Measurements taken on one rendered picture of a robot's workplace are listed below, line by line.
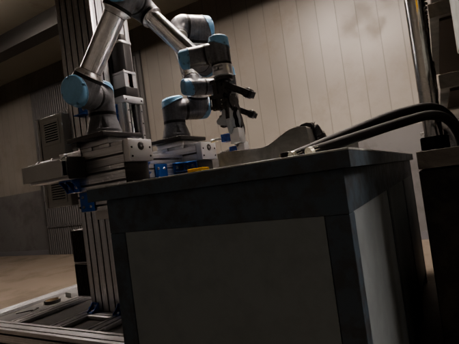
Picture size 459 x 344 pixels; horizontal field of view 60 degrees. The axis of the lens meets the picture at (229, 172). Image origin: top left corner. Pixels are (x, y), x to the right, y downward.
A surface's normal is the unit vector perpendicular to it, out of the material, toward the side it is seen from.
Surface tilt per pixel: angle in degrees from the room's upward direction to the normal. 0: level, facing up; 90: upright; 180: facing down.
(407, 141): 90
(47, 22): 90
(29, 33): 90
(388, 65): 90
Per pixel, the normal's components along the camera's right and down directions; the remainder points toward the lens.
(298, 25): -0.51, 0.04
